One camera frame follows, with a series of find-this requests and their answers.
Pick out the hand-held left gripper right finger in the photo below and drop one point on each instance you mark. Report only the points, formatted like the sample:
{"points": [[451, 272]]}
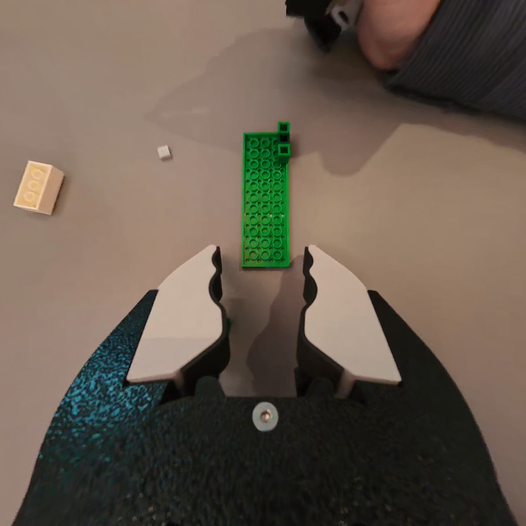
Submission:
{"points": [[345, 320]]}

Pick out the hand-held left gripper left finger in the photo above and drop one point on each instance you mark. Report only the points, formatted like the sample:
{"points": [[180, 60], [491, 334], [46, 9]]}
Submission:
{"points": [[181, 320]]}

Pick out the green studded baseplate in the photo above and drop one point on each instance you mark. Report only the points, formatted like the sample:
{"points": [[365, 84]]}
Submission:
{"points": [[265, 205]]}

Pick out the person's right forearm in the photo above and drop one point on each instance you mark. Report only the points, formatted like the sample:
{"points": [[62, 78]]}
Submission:
{"points": [[472, 57]]}

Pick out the grey desk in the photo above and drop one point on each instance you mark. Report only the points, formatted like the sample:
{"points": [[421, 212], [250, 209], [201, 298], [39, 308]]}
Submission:
{"points": [[102, 82]]}

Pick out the person's right hand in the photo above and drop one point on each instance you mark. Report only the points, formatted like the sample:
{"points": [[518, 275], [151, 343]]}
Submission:
{"points": [[394, 33]]}

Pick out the small green brick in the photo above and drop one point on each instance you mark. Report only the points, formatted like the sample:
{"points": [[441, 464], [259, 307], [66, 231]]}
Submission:
{"points": [[283, 131], [284, 153]]}

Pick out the small grey brick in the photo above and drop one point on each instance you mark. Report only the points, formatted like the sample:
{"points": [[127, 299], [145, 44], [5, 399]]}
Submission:
{"points": [[164, 152]]}

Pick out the cream toy brick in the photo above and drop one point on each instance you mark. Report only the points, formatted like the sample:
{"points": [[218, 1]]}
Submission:
{"points": [[37, 187]]}

